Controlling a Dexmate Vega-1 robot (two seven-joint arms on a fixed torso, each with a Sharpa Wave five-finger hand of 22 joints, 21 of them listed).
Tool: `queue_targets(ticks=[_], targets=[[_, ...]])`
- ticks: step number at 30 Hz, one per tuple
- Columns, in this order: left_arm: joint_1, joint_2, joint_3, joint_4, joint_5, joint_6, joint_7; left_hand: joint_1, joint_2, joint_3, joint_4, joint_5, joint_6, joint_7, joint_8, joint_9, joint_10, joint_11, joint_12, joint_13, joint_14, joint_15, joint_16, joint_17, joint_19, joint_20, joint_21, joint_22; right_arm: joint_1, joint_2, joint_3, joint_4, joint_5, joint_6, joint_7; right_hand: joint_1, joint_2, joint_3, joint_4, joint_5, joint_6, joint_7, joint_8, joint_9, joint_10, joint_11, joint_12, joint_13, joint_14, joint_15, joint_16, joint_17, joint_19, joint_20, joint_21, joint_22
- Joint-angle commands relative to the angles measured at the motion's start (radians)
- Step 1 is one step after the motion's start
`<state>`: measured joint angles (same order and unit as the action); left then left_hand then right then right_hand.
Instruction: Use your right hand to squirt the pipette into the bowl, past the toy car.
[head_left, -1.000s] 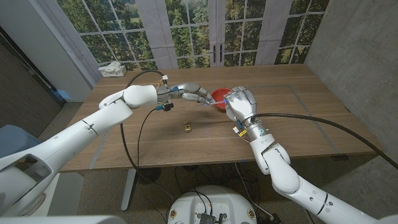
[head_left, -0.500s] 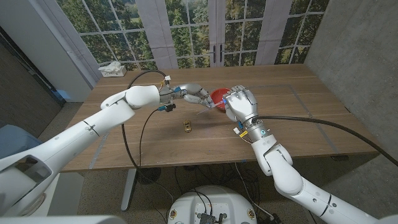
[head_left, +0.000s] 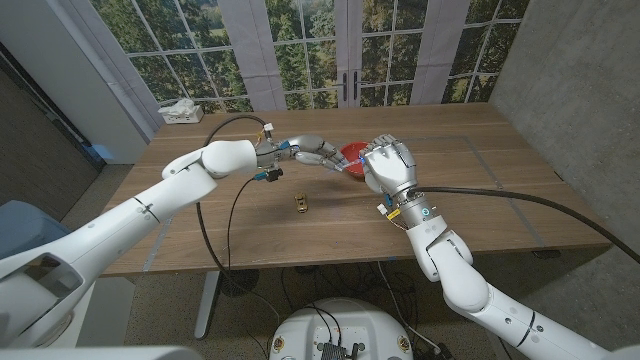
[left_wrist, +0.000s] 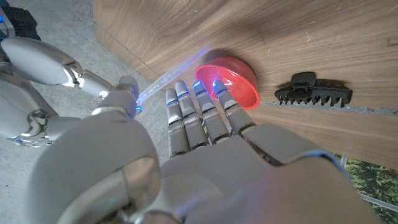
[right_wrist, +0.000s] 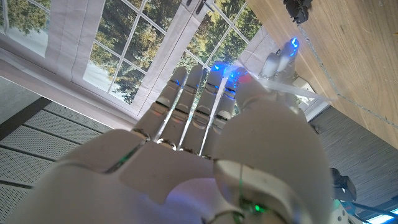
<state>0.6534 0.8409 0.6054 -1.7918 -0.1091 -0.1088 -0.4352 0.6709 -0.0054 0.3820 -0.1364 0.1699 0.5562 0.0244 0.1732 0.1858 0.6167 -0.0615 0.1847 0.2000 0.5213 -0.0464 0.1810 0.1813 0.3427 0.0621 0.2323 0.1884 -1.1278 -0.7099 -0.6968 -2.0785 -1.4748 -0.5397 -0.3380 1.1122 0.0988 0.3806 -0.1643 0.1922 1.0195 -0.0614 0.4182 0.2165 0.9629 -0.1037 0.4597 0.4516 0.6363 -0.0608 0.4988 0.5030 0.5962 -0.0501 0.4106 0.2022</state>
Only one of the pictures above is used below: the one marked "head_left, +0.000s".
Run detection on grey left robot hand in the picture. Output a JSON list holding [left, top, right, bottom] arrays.
[[255, 133, 347, 174]]

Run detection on printed window backdrop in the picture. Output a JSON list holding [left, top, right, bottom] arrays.
[[89, 0, 531, 114]]

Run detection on white table leg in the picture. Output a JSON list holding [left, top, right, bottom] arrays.
[[193, 270, 221, 340]]

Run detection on thin black left wrist cable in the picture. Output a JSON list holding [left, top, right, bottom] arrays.
[[226, 177, 257, 274]]

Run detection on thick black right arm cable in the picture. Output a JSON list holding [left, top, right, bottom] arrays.
[[407, 185, 640, 265]]

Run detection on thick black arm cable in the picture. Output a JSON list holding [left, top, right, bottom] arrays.
[[196, 114, 281, 322], [407, 185, 640, 265]]

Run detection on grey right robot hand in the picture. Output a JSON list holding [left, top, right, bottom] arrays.
[[360, 133, 440, 230]]

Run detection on white floor cable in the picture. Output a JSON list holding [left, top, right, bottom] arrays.
[[377, 260, 444, 354]]

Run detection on black floor cable tangle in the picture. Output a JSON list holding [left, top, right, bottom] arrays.
[[279, 259, 419, 321]]

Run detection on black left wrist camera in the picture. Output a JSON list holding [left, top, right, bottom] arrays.
[[253, 167, 285, 184]]

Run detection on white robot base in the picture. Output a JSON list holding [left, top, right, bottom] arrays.
[[268, 297, 415, 360]]

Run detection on white power strip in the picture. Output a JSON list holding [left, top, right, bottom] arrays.
[[162, 105, 205, 125]]

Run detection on blue chair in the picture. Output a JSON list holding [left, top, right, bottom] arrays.
[[0, 199, 71, 261]]

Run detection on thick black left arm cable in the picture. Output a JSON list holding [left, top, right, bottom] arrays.
[[196, 114, 281, 322]]

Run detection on crumpled white tissue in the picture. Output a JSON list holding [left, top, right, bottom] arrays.
[[157, 97, 196, 118]]

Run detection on red speckled bowl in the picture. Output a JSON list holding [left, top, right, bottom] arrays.
[[340, 141, 372, 182]]

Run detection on round black floor stand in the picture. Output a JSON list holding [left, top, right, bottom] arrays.
[[219, 268, 260, 299]]

